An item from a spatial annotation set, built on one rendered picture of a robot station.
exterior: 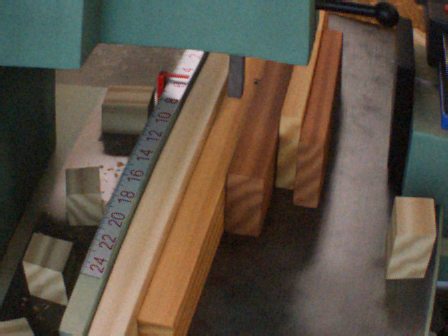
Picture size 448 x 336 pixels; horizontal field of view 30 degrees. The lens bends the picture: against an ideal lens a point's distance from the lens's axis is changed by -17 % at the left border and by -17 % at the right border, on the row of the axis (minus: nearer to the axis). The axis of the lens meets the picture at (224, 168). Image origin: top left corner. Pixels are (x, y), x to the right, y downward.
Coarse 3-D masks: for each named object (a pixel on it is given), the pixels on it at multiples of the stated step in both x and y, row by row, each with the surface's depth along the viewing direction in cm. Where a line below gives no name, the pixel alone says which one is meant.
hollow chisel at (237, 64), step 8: (232, 56) 61; (232, 64) 61; (240, 64) 61; (232, 72) 62; (240, 72) 61; (232, 80) 62; (240, 80) 62; (232, 88) 62; (240, 88) 62; (232, 96) 63; (240, 96) 63
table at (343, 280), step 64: (384, 64) 78; (384, 128) 70; (384, 192) 64; (256, 256) 58; (320, 256) 58; (384, 256) 58; (192, 320) 53; (256, 320) 53; (320, 320) 53; (384, 320) 53
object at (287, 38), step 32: (128, 0) 56; (160, 0) 56; (192, 0) 55; (224, 0) 55; (256, 0) 54; (288, 0) 54; (128, 32) 58; (160, 32) 57; (192, 32) 57; (224, 32) 56; (256, 32) 56; (288, 32) 55
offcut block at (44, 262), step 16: (32, 240) 67; (48, 240) 67; (32, 256) 65; (48, 256) 66; (64, 256) 66; (32, 272) 65; (48, 272) 65; (64, 272) 65; (32, 288) 67; (48, 288) 66; (64, 288) 65; (64, 304) 67
